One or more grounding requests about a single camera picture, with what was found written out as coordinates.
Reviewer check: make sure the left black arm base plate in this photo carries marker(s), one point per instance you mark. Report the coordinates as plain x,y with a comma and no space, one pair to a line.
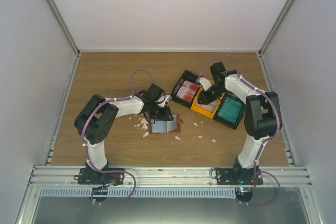
101,181

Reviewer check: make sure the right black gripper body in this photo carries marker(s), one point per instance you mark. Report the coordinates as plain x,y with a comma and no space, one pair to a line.
213,96

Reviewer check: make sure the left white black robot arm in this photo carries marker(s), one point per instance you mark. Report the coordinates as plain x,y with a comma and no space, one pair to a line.
95,120

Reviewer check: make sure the aluminium mounting rail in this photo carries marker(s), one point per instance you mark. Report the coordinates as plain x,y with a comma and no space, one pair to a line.
147,176

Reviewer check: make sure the orange card bin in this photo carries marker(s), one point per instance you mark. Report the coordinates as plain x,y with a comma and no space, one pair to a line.
202,111

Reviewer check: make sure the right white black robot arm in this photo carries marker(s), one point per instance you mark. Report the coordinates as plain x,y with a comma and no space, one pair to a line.
262,119

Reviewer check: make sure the red white card stack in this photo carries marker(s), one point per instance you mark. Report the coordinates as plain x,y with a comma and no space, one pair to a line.
187,91

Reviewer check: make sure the grey slotted cable duct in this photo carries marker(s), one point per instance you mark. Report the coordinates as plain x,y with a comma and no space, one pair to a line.
140,192

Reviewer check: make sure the brown leather card holder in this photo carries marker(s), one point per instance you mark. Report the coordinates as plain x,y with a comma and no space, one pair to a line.
174,126

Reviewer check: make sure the black three-slot card tray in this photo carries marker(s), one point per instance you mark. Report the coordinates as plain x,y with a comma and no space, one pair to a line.
190,76

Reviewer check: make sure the teal card stack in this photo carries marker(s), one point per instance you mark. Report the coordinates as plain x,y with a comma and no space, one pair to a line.
230,112

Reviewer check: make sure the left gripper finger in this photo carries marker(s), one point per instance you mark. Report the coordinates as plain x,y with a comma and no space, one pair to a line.
167,114
154,118

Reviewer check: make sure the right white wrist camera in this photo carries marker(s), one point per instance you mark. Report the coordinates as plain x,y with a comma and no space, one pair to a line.
205,83

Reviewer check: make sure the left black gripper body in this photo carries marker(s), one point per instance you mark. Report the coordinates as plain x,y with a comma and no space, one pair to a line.
155,112

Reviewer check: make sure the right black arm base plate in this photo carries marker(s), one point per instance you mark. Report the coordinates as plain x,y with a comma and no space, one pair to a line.
244,180

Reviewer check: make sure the white patterned card stack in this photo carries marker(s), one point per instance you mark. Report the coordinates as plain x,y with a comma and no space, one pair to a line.
208,107

